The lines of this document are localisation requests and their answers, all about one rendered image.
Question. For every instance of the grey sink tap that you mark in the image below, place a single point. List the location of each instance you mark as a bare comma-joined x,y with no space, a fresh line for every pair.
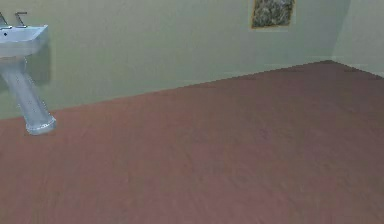
19,19
2,21

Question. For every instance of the gold framed wall picture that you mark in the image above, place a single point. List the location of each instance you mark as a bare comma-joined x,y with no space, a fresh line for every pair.
272,12

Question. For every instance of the white pedestal sink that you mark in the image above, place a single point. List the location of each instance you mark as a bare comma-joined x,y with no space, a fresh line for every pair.
23,86

